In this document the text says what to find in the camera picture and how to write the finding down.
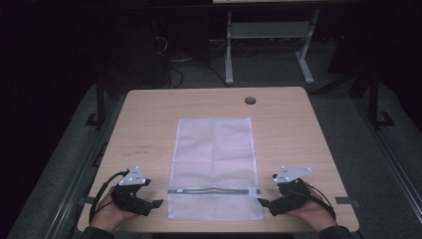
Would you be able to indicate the white metal desk frame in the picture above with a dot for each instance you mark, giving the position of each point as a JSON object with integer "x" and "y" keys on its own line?
{"x": 270, "y": 30}

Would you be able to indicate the white mesh laundry bag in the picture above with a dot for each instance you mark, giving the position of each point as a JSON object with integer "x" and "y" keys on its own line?
{"x": 215, "y": 159}

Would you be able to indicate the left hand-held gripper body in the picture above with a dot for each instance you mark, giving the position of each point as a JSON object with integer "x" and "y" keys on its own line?
{"x": 130, "y": 195}

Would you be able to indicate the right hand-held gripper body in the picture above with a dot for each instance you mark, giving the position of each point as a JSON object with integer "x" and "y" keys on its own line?
{"x": 289, "y": 195}

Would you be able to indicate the person's right hand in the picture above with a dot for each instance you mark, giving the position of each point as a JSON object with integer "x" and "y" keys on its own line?
{"x": 312, "y": 210}

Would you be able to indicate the person's left hand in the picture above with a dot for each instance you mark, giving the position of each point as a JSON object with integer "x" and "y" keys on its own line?
{"x": 106, "y": 212}

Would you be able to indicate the metal frame rail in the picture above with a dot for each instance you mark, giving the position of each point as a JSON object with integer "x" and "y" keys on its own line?
{"x": 391, "y": 156}
{"x": 83, "y": 179}

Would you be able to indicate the black metal stand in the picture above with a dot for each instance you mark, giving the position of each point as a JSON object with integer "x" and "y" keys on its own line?
{"x": 375, "y": 99}
{"x": 100, "y": 106}

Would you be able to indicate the grey tape strip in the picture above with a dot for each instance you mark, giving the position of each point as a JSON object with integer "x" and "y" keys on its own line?
{"x": 346, "y": 201}
{"x": 87, "y": 200}

